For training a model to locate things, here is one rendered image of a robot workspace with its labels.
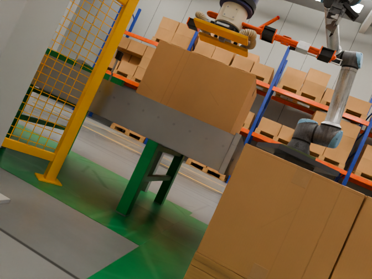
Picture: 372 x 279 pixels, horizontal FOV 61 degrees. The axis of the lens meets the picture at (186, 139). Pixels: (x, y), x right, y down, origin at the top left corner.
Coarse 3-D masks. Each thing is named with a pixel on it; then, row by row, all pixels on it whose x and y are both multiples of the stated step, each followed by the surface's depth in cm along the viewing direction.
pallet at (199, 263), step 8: (200, 256) 104; (192, 264) 105; (200, 264) 104; (208, 264) 104; (216, 264) 103; (192, 272) 104; (200, 272) 104; (208, 272) 103; (216, 272) 103; (224, 272) 102; (232, 272) 102
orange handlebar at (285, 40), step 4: (208, 12) 196; (212, 12) 195; (212, 16) 199; (216, 16) 195; (244, 24) 190; (248, 24) 190; (244, 28) 195; (252, 28) 190; (256, 28) 189; (260, 28) 188; (256, 32) 193; (260, 32) 192; (276, 36) 186; (280, 36) 186; (284, 36) 186; (276, 40) 191; (280, 40) 189; (284, 40) 185; (288, 40) 185; (292, 40) 184; (284, 44) 190; (288, 44) 187; (292, 44) 188; (296, 44) 184; (312, 48) 181; (316, 48) 181; (308, 52) 186; (312, 52) 185; (316, 52) 184; (336, 56) 180
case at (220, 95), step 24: (168, 48) 182; (168, 72) 180; (192, 72) 177; (216, 72) 174; (240, 72) 171; (168, 96) 178; (192, 96) 175; (216, 96) 172; (240, 96) 169; (216, 120) 170; (240, 120) 185
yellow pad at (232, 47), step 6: (204, 36) 202; (210, 36) 202; (216, 36) 205; (210, 42) 208; (216, 42) 203; (222, 42) 200; (228, 42) 199; (234, 42) 202; (228, 48) 204; (234, 48) 199; (240, 48) 197; (240, 54) 205; (246, 54) 200
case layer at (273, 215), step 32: (256, 160) 105; (224, 192) 105; (256, 192) 103; (288, 192) 101; (320, 192) 99; (352, 192) 98; (224, 224) 104; (256, 224) 102; (288, 224) 100; (320, 224) 98; (352, 224) 97; (224, 256) 103; (256, 256) 101; (288, 256) 99; (320, 256) 97; (352, 256) 96
